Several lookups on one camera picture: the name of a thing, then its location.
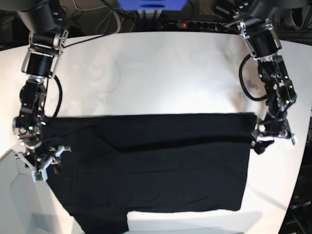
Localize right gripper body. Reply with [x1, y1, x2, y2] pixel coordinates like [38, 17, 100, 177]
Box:
[16, 136, 71, 171]

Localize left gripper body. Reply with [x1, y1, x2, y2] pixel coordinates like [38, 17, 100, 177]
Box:
[251, 119, 294, 145]

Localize black T-shirt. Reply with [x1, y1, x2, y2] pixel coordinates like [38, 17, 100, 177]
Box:
[43, 113, 256, 234]

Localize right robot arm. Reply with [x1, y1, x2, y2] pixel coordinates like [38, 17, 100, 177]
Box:
[13, 0, 69, 173]

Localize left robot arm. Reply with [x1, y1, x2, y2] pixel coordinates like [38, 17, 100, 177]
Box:
[227, 0, 309, 154]

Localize black power strip red light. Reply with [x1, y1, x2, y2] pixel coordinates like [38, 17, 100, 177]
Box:
[166, 21, 230, 32]

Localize blue box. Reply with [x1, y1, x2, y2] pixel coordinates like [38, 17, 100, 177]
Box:
[117, 0, 187, 11]

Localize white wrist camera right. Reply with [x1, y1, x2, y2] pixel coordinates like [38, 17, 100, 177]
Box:
[31, 169, 48, 182]

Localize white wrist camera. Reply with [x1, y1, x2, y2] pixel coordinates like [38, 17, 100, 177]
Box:
[31, 169, 48, 182]
[289, 135, 298, 147]

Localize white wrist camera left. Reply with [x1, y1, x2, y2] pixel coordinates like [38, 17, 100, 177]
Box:
[289, 135, 298, 147]

